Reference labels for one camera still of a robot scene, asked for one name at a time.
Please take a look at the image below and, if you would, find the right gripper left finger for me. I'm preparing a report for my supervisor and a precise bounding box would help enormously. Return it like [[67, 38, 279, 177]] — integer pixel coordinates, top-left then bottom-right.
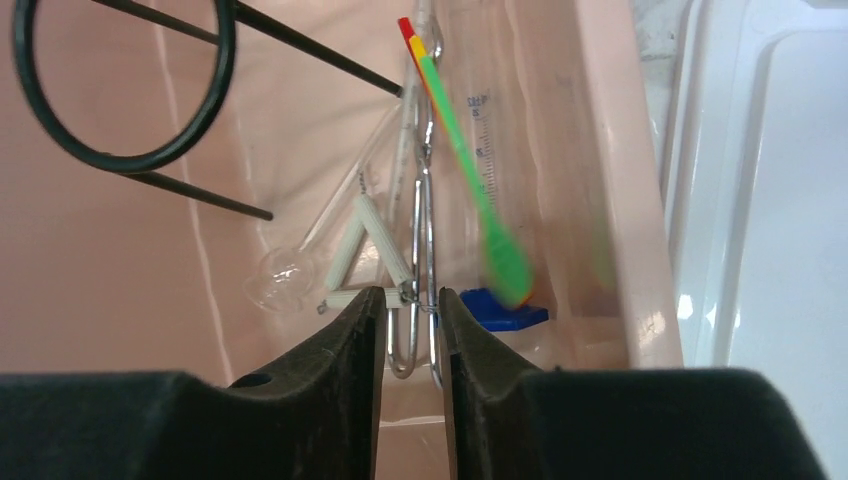
[[1, 287, 387, 479]]

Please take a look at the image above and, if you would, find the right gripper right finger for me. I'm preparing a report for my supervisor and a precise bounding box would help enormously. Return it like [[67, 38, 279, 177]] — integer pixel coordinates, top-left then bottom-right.
[[439, 288, 825, 479]]

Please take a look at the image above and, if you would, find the clear round bottom flask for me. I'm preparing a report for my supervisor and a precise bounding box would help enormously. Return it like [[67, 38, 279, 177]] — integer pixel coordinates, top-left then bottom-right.
[[245, 106, 411, 313]]

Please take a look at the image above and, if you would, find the clay pipe triangle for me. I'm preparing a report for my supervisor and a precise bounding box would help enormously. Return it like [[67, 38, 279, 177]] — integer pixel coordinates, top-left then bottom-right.
[[316, 194, 418, 315]]

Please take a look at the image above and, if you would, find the glass thermometer rod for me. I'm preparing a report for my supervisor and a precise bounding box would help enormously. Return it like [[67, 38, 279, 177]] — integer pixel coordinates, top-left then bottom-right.
[[384, 60, 421, 285]]

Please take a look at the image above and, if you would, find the pink plastic bin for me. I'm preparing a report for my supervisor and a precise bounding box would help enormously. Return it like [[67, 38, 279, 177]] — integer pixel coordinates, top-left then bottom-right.
[[1, 1, 683, 479]]

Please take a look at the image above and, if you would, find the white plastic bin lid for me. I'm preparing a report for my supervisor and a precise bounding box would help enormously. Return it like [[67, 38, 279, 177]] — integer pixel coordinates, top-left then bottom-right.
[[661, 1, 847, 479]]

